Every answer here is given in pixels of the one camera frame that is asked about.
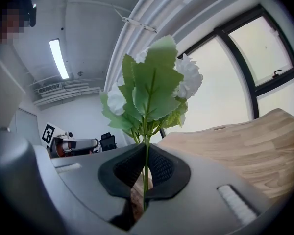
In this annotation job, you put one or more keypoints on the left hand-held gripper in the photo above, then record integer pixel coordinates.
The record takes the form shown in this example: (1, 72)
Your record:
(50, 134)

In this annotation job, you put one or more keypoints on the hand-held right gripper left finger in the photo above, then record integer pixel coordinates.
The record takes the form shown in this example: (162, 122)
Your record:
(88, 180)

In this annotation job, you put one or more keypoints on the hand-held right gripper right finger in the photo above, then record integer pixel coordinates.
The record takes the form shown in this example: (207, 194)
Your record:
(198, 180)

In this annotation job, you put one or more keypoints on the white flowers with green leaves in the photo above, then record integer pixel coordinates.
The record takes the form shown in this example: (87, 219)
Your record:
(149, 94)

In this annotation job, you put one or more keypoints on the wooden table top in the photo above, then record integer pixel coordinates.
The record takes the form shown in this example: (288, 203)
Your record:
(235, 143)

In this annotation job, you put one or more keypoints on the person's left hand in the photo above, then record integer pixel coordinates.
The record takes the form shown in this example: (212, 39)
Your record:
(62, 148)

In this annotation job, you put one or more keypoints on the black mesh office chair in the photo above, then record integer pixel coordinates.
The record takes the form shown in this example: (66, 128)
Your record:
(107, 143)

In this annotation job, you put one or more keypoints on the white ceiling pipes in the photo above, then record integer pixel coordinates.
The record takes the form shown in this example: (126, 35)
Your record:
(63, 92)

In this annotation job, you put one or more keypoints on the grey door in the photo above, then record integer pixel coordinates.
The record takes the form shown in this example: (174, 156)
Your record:
(27, 126)

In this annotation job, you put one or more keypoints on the long ceiling light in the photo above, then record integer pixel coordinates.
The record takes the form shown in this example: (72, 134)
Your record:
(59, 57)

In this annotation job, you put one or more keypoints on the black framed window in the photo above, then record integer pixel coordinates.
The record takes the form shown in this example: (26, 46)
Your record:
(223, 82)

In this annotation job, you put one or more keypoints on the person's head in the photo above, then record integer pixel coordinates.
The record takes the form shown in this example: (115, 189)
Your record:
(5, 26)

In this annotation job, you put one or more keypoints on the black head-worn camera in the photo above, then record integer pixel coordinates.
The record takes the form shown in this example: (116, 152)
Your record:
(27, 8)

